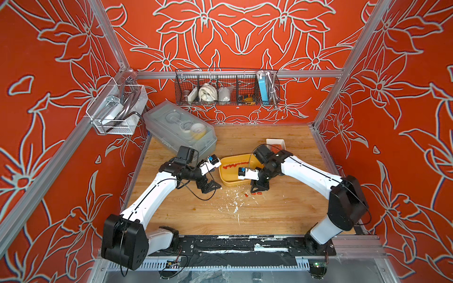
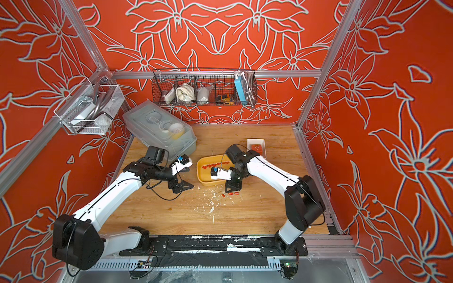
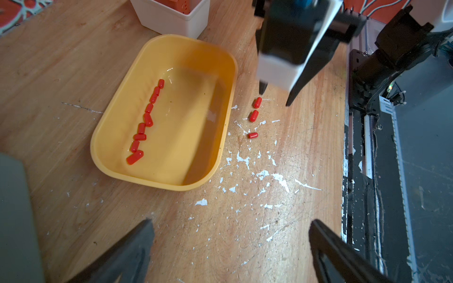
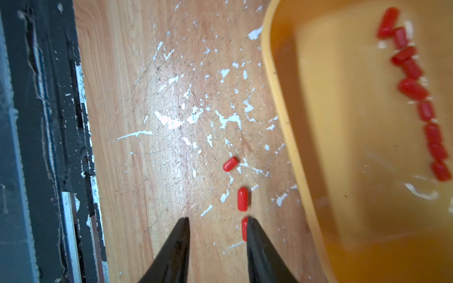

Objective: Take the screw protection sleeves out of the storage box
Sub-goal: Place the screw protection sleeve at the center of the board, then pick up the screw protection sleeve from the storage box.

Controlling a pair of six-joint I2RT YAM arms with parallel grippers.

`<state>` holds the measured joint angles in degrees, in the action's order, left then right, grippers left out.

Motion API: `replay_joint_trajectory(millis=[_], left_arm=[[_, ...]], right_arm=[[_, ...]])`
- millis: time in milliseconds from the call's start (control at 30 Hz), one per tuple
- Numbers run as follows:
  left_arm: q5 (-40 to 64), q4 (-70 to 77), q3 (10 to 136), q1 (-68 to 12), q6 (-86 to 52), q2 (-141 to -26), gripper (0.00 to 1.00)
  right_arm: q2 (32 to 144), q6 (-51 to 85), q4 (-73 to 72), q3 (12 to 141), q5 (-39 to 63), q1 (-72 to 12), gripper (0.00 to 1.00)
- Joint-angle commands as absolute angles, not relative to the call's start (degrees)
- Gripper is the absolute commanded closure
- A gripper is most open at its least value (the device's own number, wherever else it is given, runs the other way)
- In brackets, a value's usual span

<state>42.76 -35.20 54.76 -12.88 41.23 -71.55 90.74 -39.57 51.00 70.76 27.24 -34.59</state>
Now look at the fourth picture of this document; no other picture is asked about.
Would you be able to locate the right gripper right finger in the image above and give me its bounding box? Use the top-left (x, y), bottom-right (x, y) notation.
top-left (247, 216), bottom-right (298, 283)

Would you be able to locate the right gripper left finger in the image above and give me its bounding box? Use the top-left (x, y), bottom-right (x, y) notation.
top-left (139, 217), bottom-right (191, 283)

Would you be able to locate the red protection sleeve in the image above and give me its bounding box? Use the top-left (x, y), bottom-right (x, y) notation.
top-left (241, 216), bottom-right (248, 242)
top-left (237, 187), bottom-right (248, 212)
top-left (223, 156), bottom-right (239, 172)

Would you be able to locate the yellow plastic tray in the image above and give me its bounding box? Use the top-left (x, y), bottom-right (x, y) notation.
top-left (261, 1), bottom-right (453, 283)

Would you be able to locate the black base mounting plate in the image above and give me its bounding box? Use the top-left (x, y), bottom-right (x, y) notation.
top-left (1, 1), bottom-right (109, 283)

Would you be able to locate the red sleeve in tray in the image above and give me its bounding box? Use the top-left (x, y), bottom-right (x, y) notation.
top-left (431, 160), bottom-right (452, 182)
top-left (397, 78), bottom-right (429, 101)
top-left (424, 123), bottom-right (443, 144)
top-left (376, 7), bottom-right (400, 40)
top-left (417, 100), bottom-right (436, 121)

